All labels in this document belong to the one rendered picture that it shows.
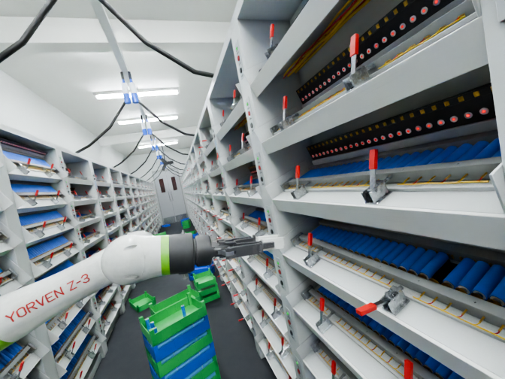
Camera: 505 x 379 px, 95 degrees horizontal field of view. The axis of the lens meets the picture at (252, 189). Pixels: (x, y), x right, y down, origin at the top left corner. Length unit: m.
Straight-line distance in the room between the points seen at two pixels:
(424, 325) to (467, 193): 0.22
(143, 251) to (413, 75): 0.56
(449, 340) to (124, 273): 0.56
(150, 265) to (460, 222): 0.53
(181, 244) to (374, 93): 0.47
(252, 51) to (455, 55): 0.67
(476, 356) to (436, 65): 0.37
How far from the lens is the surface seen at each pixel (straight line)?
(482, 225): 0.36
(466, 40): 0.36
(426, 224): 0.40
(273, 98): 0.87
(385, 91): 0.41
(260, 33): 0.96
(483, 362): 0.46
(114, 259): 0.57
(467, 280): 0.52
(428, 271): 0.55
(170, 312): 1.61
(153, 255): 0.56
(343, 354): 0.75
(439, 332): 0.49
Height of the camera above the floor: 1.19
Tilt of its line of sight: 3 degrees down
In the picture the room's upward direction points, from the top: 11 degrees counter-clockwise
